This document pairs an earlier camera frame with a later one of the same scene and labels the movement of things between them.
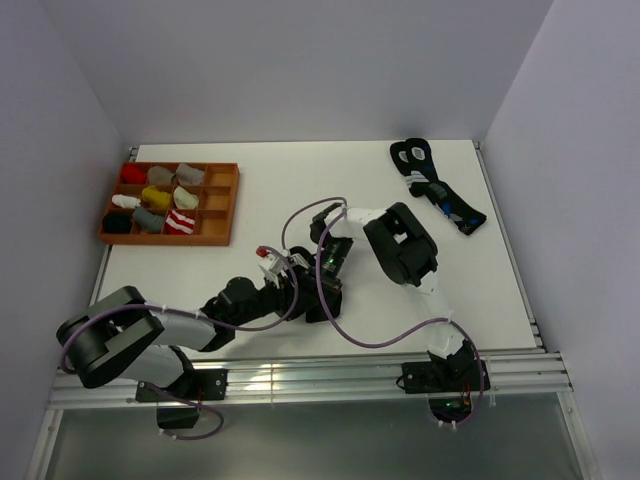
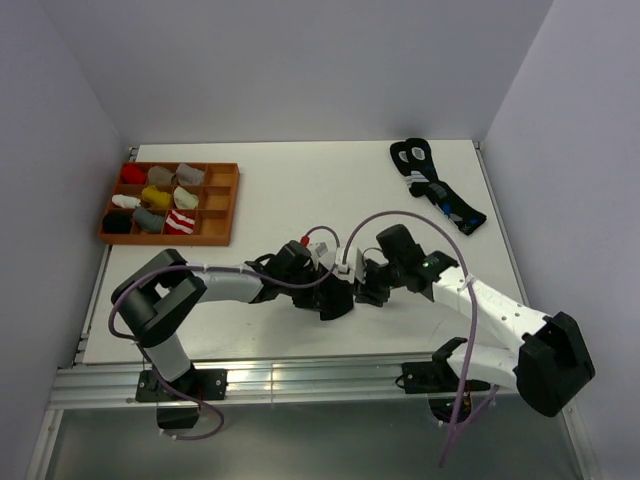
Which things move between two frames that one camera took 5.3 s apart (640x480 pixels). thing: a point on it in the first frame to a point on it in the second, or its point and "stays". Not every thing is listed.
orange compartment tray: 172,204 stays
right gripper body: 331,262 to 380,278
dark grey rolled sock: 146,221 stays
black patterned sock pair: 414,159 stays
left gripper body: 267,300 to 301,296
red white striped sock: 179,224 stays
